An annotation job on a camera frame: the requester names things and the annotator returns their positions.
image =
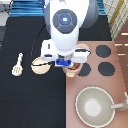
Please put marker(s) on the white gripper body blue ring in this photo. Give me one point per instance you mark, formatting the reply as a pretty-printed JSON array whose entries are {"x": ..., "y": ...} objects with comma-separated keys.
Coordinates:
[{"x": 50, "y": 53}]

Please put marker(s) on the cream round plate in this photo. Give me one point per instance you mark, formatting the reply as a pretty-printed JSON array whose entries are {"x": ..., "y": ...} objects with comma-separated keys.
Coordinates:
[{"x": 39, "y": 66}]

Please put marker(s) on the pink pot lid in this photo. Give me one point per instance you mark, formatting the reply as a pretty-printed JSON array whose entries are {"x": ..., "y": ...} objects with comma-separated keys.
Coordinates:
[{"x": 81, "y": 45}]

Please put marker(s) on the cream slotted spatula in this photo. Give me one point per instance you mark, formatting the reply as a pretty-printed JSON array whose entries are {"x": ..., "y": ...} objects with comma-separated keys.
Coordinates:
[{"x": 17, "y": 69}]

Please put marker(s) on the pink pot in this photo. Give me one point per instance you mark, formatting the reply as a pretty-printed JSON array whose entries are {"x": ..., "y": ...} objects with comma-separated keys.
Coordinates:
[{"x": 70, "y": 72}]

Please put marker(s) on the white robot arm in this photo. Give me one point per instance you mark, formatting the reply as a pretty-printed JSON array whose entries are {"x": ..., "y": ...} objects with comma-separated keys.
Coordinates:
[{"x": 64, "y": 19}]

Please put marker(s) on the black burner bottom left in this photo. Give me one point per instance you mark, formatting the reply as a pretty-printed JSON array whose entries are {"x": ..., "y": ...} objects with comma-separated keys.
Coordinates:
[{"x": 85, "y": 70}]

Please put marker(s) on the black burner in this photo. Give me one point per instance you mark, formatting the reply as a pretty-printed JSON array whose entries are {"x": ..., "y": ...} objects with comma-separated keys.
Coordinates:
[
  {"x": 106, "y": 68},
  {"x": 85, "y": 70},
  {"x": 103, "y": 51}
]

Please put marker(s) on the black table mat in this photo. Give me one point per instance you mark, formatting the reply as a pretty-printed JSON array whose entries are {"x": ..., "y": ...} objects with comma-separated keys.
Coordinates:
[{"x": 29, "y": 100}]

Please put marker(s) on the black burner top right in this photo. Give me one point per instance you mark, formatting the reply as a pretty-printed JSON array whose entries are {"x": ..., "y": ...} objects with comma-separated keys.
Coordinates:
[{"x": 103, "y": 51}]

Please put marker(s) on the brown stove top board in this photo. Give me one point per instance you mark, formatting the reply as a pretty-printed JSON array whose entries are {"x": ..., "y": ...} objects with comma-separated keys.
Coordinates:
[{"x": 113, "y": 84}]

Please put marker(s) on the black burner bottom right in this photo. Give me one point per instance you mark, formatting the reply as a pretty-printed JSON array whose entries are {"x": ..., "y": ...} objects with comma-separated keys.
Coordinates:
[{"x": 106, "y": 68}]

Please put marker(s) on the grey frying pan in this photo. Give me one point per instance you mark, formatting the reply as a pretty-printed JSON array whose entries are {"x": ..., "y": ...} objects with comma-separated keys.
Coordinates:
[{"x": 96, "y": 108}]

